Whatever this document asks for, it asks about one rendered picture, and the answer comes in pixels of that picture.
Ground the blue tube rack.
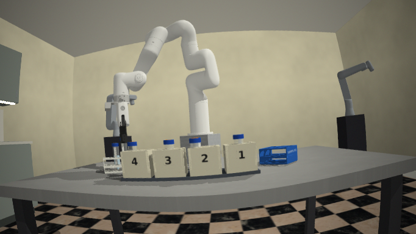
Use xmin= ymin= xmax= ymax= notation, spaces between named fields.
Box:
xmin=259 ymin=145 xmax=298 ymax=165

